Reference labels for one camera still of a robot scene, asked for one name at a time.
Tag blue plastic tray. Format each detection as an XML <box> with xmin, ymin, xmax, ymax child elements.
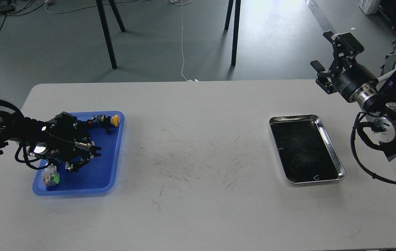
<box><xmin>32</xmin><ymin>110</ymin><xmax>125</xmax><ymax>196</ymax></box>

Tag yellow push button switch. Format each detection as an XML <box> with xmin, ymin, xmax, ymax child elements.
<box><xmin>86</xmin><ymin>114</ymin><xmax>120</xmax><ymax>135</ymax></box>

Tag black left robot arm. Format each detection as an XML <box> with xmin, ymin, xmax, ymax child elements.
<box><xmin>0</xmin><ymin>99</ymin><xmax>102</xmax><ymax>173</ymax></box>

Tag white cardboard box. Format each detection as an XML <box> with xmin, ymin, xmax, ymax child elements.
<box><xmin>358</xmin><ymin>0</ymin><xmax>381</xmax><ymax>15</ymax></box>

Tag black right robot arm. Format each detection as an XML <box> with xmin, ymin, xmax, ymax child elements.
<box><xmin>311</xmin><ymin>31</ymin><xmax>396</xmax><ymax>185</ymax></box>

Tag black tripod legs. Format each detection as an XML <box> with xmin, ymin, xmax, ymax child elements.
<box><xmin>96</xmin><ymin>0</ymin><xmax>126</xmax><ymax>70</ymax></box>
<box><xmin>224</xmin><ymin>0</ymin><xmax>241</xmax><ymax>67</ymax></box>

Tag white floor cable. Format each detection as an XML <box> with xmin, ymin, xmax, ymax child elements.
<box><xmin>169</xmin><ymin>0</ymin><xmax>198</xmax><ymax>82</ymax></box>

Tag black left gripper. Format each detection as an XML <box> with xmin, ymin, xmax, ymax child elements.
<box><xmin>46</xmin><ymin>112</ymin><xmax>102</xmax><ymax>173</ymax></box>

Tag silver metal tray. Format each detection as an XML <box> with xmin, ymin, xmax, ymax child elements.
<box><xmin>269</xmin><ymin>114</ymin><xmax>346</xmax><ymax>186</ymax></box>

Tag black tripod legs left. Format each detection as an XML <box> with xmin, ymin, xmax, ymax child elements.
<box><xmin>96</xmin><ymin>0</ymin><xmax>126</xmax><ymax>70</ymax></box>

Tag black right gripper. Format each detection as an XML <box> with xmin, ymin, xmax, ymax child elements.
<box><xmin>311</xmin><ymin>31</ymin><xmax>378</xmax><ymax>103</ymax></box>

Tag white green switch block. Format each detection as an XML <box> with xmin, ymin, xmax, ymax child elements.
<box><xmin>42</xmin><ymin>165</ymin><xmax>60</xmax><ymax>187</ymax></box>

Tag black tripod legs right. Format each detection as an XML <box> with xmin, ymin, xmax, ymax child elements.
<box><xmin>224</xmin><ymin>0</ymin><xmax>241</xmax><ymax>67</ymax></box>

